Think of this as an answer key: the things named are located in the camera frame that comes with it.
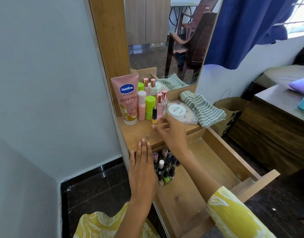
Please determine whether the person's right hand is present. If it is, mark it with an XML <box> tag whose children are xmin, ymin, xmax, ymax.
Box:
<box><xmin>151</xmin><ymin>115</ymin><xmax>193</xmax><ymax>160</ymax></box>

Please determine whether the person's left hand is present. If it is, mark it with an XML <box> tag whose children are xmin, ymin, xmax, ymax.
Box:
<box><xmin>128</xmin><ymin>139</ymin><xmax>159</xmax><ymax>203</ymax></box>

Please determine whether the person's right forearm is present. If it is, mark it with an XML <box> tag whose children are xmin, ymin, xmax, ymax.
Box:
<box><xmin>178</xmin><ymin>150</ymin><xmax>223</xmax><ymax>204</ymax></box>

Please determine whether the person's left forearm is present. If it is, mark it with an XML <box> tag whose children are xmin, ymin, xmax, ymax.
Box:
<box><xmin>114</xmin><ymin>199</ymin><xmax>154</xmax><ymax>238</ymax></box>

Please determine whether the white round jar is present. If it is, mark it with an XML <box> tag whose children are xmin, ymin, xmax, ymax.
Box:
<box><xmin>167</xmin><ymin>104</ymin><xmax>187</xmax><ymax>120</ymax></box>

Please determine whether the wooden dressing table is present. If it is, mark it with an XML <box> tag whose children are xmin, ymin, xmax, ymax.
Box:
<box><xmin>83</xmin><ymin>0</ymin><xmax>281</xmax><ymax>238</ymax></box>

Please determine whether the pink perfume bottle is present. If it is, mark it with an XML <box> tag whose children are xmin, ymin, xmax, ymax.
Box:
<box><xmin>156</xmin><ymin>93</ymin><xmax>164</xmax><ymax>119</ymax></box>

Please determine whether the lime green bottle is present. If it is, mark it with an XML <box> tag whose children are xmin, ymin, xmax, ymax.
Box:
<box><xmin>145</xmin><ymin>96</ymin><xmax>156</xmax><ymax>121</ymax></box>

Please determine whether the cluster of nail polish bottles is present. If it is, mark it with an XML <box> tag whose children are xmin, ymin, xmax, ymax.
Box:
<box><xmin>152</xmin><ymin>147</ymin><xmax>181</xmax><ymax>188</ymax></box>

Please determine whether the clear pack of cotton pads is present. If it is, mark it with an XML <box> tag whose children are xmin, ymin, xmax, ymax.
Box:
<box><xmin>166</xmin><ymin>101</ymin><xmax>199</xmax><ymax>125</ymax></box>

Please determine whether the pink bottle with white cap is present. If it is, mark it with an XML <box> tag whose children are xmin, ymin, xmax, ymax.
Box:
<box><xmin>137</xmin><ymin>91</ymin><xmax>147</xmax><ymax>121</ymax></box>

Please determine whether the green striped towel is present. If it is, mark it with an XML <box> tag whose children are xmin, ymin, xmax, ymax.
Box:
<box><xmin>179</xmin><ymin>91</ymin><xmax>227</xmax><ymax>128</ymax></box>

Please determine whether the pink lotion tube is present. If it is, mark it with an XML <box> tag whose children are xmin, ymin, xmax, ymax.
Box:
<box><xmin>111</xmin><ymin>73</ymin><xmax>139</xmax><ymax>126</ymax></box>

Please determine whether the wooden drawer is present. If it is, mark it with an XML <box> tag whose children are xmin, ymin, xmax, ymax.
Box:
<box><xmin>152</xmin><ymin>127</ymin><xmax>281</xmax><ymax>238</ymax></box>

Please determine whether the brown paper bag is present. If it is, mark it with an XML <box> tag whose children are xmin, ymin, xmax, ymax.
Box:
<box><xmin>211</xmin><ymin>89</ymin><xmax>250</xmax><ymax>138</ymax></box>

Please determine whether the wood framed mirror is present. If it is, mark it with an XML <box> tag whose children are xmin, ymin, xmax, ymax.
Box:
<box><xmin>88</xmin><ymin>0</ymin><xmax>225</xmax><ymax>117</ymax></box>

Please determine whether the dark wooden desk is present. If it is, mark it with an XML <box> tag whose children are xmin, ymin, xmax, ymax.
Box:
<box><xmin>227</xmin><ymin>81</ymin><xmax>304</xmax><ymax>177</ymax></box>

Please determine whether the yellow patterned garment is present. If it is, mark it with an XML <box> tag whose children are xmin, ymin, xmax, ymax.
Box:
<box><xmin>73</xmin><ymin>186</ymin><xmax>277</xmax><ymax>238</ymax></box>

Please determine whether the blue curtain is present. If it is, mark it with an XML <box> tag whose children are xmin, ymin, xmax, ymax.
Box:
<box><xmin>204</xmin><ymin>0</ymin><xmax>302</xmax><ymax>70</ymax></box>

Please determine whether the bed with grey sheet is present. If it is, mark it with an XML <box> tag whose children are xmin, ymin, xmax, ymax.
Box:
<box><xmin>255</xmin><ymin>64</ymin><xmax>304</xmax><ymax>91</ymax></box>

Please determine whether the purple pillow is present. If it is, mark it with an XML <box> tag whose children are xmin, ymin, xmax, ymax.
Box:
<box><xmin>288</xmin><ymin>75</ymin><xmax>304</xmax><ymax>95</ymax></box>

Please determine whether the black bag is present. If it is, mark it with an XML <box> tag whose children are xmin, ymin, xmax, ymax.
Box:
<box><xmin>292</xmin><ymin>43</ymin><xmax>304</xmax><ymax>66</ymax></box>

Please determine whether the window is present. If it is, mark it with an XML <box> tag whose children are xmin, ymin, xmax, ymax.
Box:
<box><xmin>274</xmin><ymin>0</ymin><xmax>304</xmax><ymax>39</ymax></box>

